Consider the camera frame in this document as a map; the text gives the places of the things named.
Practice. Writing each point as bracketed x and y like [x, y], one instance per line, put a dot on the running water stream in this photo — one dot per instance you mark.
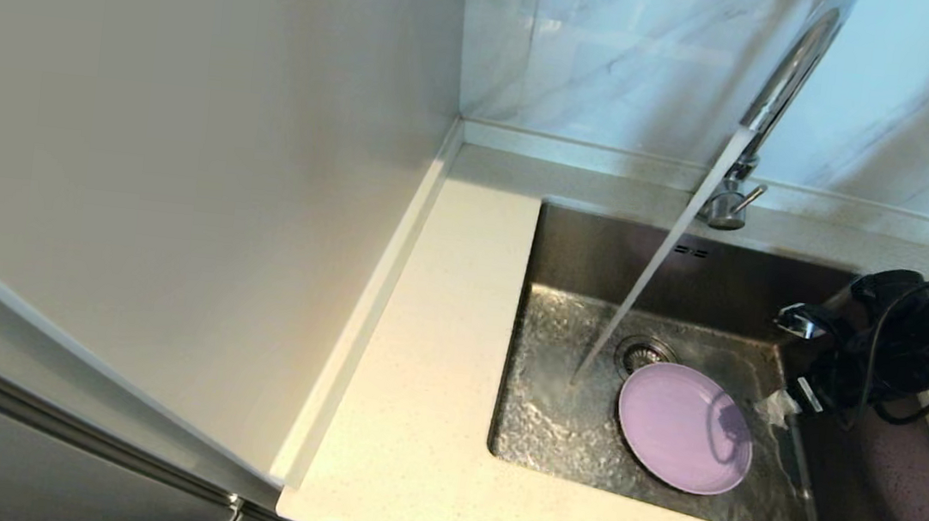
[654, 263]

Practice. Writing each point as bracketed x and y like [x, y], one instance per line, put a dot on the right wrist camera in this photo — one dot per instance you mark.
[799, 320]

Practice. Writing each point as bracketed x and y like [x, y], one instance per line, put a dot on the purple plastic plate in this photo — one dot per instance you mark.
[684, 430]

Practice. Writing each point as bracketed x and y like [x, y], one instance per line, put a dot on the round metal drain strainer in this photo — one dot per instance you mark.
[643, 350]

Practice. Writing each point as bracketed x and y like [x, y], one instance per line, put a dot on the stainless steel sink basin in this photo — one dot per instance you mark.
[566, 444]

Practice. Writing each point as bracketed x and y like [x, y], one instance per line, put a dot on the chrome gooseneck kitchen faucet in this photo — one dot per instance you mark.
[791, 70]

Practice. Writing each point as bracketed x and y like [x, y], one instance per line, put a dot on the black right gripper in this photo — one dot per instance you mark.
[837, 369]

